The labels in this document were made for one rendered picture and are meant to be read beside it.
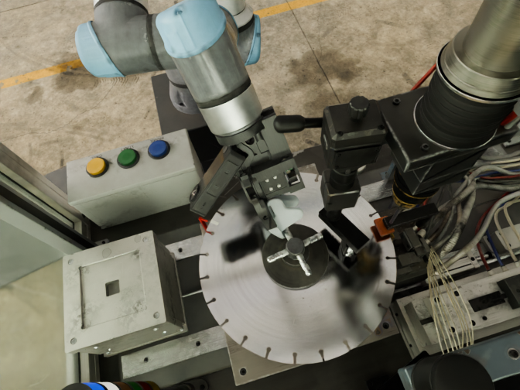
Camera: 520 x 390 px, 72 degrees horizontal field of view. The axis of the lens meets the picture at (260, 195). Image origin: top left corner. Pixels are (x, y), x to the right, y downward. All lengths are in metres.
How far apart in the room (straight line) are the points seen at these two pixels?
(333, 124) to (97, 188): 0.59
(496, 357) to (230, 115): 0.43
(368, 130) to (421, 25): 2.24
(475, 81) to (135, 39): 0.41
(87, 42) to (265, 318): 0.47
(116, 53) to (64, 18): 2.56
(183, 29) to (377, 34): 2.10
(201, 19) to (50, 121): 2.06
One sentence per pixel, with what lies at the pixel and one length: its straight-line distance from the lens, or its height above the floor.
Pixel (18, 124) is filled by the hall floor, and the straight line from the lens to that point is 2.55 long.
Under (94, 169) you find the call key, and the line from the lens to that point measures 0.85.
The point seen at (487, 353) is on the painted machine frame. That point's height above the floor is 1.05.
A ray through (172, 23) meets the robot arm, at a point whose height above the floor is 1.29.
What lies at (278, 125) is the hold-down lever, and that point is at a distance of 0.40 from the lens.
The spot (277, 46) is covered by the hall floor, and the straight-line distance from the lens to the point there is 2.37.
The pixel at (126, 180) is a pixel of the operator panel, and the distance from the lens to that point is 0.82.
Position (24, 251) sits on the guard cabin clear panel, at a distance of 0.78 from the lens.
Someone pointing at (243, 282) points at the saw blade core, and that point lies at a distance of 0.61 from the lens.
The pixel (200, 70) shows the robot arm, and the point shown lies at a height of 1.25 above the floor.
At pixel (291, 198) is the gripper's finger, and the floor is 1.02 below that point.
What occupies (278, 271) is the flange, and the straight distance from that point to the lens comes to 0.60.
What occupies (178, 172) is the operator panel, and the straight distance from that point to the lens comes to 0.79.
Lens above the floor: 1.54
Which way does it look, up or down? 63 degrees down
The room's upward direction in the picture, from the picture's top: 11 degrees counter-clockwise
